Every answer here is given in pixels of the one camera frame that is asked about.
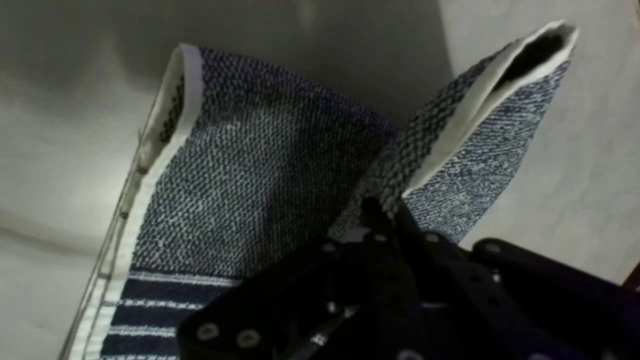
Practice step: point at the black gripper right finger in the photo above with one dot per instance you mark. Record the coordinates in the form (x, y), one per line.
(507, 306)

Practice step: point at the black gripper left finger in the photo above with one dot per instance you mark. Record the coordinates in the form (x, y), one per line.
(312, 306)

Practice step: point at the blue striped towel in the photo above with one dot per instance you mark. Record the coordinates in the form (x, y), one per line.
(266, 172)

